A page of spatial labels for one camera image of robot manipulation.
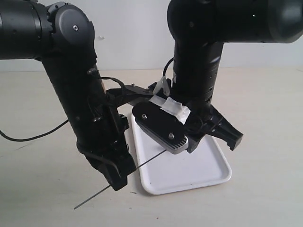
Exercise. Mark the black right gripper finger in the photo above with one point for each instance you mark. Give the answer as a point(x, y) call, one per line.
point(193, 142)
point(222, 129)

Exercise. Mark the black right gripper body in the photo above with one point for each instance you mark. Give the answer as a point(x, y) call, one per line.
point(199, 122)

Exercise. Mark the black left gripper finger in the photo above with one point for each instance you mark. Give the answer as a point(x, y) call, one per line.
point(107, 164)
point(126, 164)

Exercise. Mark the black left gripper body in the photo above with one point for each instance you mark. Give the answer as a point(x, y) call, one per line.
point(107, 125)

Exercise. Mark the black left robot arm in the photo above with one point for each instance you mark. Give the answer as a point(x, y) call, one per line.
point(61, 37)

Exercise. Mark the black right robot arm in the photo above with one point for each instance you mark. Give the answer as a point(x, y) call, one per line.
point(201, 29)

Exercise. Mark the white tape strip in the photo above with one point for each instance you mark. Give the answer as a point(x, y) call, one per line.
point(169, 105)

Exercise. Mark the white plastic tray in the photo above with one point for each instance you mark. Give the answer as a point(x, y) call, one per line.
point(162, 172)

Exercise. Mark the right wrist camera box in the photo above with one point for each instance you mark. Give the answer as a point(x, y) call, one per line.
point(161, 126)

